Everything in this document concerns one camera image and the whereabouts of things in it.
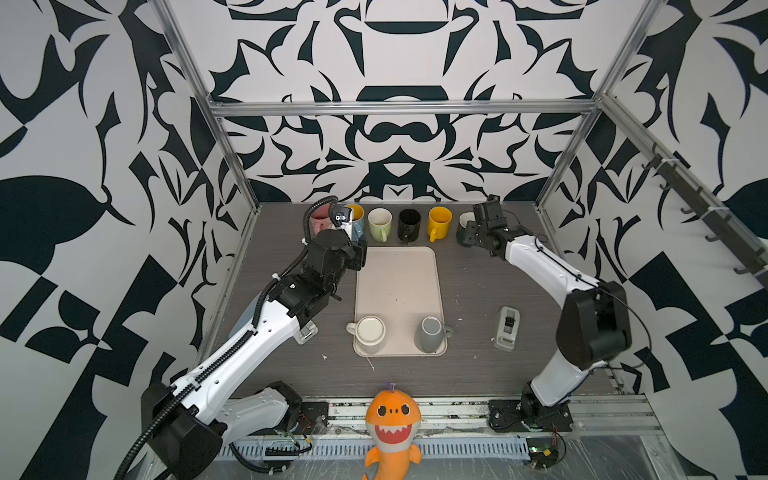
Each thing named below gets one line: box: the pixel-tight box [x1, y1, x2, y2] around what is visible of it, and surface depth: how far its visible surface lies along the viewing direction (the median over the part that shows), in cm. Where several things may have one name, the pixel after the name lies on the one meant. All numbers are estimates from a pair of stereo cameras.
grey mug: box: [419, 316, 455, 353], surface depth 81 cm
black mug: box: [398, 208, 422, 245], surface depth 107 cm
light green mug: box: [367, 207, 393, 243], surface depth 105 cm
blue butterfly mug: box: [347, 204, 365, 242], surface depth 104 cm
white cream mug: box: [346, 316, 386, 355], surface depth 83 cm
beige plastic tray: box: [355, 246, 448, 358], surface depth 97 cm
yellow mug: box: [427, 206, 453, 243], surface depth 107 cm
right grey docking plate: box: [494, 306, 521, 352], surface depth 87 cm
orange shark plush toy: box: [365, 389, 422, 480], surface depth 67 cm
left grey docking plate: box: [293, 320, 319, 345], surface depth 88 cm
